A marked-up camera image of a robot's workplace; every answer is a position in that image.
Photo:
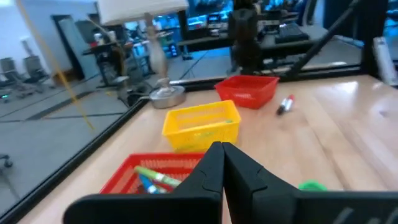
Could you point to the dark cluttered cart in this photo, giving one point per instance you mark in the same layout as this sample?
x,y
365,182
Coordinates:
x,y
105,59

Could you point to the silver lamp with white shade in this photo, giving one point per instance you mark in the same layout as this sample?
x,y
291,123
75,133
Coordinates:
x,y
164,93

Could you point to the grey desk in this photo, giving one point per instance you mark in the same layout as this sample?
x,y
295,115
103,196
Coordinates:
x,y
280,46

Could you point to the red plastic slotted basket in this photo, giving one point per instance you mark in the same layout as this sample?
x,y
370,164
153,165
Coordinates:
x,y
248,93
124,180

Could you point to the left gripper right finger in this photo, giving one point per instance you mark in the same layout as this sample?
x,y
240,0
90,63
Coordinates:
x,y
264,205

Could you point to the grey office chair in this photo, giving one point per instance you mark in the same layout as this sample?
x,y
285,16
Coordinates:
x,y
9,71
34,70

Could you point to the green plastic slotted basket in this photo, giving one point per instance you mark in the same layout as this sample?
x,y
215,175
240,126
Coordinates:
x,y
312,186

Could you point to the white plastic object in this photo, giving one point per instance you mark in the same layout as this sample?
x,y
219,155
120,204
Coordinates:
x,y
385,59

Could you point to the red Sharpie marker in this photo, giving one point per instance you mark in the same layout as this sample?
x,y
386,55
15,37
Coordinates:
x,y
286,104

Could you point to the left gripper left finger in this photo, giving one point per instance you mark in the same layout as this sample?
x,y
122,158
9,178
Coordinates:
x,y
186,202

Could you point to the light blue Expo marker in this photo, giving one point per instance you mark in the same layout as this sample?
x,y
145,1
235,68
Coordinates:
x,y
148,185

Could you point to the white marker with green cap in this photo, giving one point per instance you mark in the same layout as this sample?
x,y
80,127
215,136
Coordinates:
x,y
158,176

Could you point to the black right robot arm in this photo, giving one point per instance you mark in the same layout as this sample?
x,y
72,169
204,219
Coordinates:
x,y
245,40

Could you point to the yellow plastic slotted basket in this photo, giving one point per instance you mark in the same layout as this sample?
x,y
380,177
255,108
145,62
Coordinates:
x,y
199,137

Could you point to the thin green highlighter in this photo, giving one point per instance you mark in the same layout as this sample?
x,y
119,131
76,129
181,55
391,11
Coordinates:
x,y
229,121

